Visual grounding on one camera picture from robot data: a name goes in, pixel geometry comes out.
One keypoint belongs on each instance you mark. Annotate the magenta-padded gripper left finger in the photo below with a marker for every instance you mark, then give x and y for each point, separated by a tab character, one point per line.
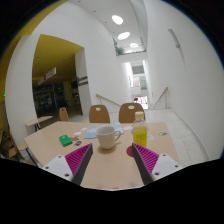
77	159

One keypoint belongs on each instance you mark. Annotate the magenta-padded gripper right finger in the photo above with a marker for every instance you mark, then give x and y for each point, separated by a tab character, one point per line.
148	160

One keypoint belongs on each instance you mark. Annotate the small colourful card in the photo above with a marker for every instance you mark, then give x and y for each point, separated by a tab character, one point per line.
77	143

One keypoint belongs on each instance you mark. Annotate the flat round red coaster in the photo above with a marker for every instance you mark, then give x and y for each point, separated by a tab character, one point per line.
129	151

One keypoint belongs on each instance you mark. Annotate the green card box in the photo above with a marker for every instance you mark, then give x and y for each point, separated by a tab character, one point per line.
65	140

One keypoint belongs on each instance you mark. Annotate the yellow drink bottle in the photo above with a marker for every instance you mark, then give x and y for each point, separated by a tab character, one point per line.
140	130

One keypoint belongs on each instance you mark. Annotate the light blue paper sheet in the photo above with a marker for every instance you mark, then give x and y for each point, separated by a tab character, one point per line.
94	130

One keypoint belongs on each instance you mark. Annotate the white ceramic mug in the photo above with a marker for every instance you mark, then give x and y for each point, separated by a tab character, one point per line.
106	136

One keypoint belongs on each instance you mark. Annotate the wooden chair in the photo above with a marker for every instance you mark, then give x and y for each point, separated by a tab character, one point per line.
130	112
99	114
63	114

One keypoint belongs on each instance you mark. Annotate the small side table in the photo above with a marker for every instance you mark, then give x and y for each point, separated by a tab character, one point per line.
37	121

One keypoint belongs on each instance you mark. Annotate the wooden stair handrail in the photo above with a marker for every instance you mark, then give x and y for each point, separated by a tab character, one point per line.
161	95
107	99

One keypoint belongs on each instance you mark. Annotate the shop shelf unit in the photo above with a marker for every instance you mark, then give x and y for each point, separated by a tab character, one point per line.
45	99

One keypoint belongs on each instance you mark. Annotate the white hanging sign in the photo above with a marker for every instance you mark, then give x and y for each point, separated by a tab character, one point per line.
47	76

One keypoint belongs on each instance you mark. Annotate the round ceiling lights group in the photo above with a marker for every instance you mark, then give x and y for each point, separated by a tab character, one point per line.
122	29

